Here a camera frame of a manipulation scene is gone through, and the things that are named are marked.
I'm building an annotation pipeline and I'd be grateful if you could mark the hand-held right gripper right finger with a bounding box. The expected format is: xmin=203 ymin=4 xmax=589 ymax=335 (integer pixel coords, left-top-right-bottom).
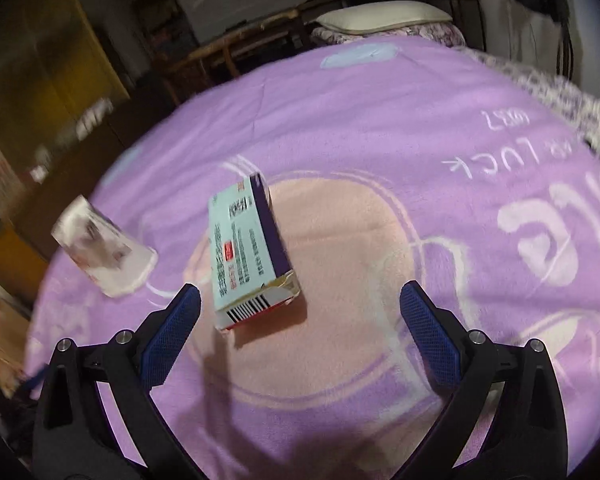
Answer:
xmin=395 ymin=281 xmax=568 ymax=480

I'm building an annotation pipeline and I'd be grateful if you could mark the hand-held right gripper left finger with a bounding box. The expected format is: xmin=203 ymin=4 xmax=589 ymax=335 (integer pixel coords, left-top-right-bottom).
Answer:
xmin=30 ymin=282 xmax=203 ymax=480

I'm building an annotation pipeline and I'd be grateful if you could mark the teal and purple medicine box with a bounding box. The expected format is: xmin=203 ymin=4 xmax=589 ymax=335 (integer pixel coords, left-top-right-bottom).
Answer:
xmin=208 ymin=173 xmax=301 ymax=332

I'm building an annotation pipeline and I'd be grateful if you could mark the clear plastic cup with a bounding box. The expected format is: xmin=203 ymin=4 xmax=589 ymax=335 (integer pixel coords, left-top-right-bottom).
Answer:
xmin=51 ymin=196 xmax=159 ymax=299

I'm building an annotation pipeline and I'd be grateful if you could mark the purple fleece blanket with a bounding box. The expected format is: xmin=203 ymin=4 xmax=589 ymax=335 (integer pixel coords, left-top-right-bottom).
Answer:
xmin=22 ymin=37 xmax=600 ymax=480

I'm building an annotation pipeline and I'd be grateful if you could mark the dark carved wooden cabinet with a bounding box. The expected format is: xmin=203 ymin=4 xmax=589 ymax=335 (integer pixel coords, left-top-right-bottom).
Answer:
xmin=10 ymin=72 xmax=181 ymax=263

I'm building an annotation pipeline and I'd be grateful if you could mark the wooden chair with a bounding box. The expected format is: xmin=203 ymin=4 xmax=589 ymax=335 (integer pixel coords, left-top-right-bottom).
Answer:
xmin=152 ymin=0 xmax=342 ymax=97

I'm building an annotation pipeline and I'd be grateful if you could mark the cream pillow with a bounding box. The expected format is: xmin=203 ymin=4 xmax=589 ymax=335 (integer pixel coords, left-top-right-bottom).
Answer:
xmin=315 ymin=1 xmax=454 ymax=36

